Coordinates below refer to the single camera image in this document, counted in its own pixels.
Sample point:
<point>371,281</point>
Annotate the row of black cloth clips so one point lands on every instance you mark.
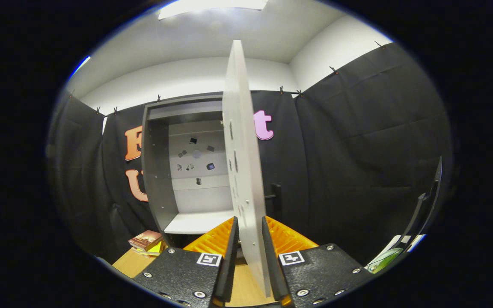
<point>334,69</point>

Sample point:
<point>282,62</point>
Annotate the wide ceiling light panel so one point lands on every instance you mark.
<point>212,6</point>

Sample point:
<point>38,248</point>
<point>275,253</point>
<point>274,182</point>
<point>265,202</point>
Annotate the black backdrop cloth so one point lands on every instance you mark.
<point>357,149</point>

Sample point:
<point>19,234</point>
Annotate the narrow ceiling light strip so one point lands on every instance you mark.
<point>81,64</point>

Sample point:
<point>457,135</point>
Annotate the green white object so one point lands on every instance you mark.
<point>385,259</point>

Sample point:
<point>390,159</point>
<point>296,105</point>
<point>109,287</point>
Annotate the dark grey shoe cabinet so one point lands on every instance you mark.
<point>156,171</point>

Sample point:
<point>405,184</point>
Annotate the brown book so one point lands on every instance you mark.
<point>146,238</point>

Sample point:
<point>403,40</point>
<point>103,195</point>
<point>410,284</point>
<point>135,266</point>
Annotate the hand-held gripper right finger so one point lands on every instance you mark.
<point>272,265</point>

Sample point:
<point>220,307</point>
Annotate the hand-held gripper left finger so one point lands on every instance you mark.
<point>229,265</point>

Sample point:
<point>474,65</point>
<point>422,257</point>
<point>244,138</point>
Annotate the beige shoe cabinet door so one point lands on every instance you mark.
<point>240,128</point>

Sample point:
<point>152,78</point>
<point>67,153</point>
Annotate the yellow book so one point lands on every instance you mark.
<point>157,248</point>

